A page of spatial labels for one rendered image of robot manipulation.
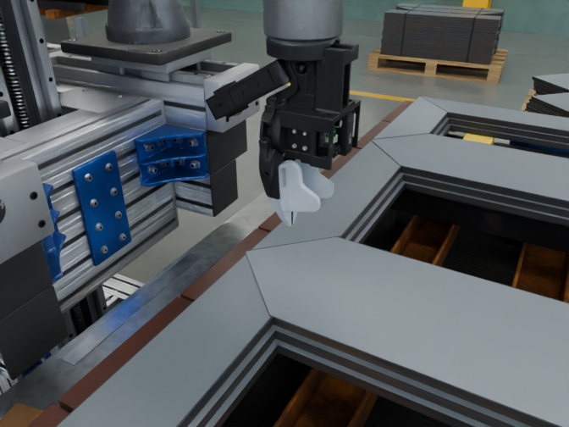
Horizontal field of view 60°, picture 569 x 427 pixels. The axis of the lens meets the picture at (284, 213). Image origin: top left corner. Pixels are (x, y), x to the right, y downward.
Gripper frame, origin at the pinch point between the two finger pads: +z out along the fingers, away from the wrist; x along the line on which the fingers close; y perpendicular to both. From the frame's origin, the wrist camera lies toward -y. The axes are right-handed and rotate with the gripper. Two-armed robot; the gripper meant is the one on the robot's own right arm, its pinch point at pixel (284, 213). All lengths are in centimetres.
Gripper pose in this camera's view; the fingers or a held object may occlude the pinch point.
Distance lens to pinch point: 58.7
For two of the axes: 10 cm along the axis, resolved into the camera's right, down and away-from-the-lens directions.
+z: 0.0, 8.7, 5.0
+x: 4.9, -4.4, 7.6
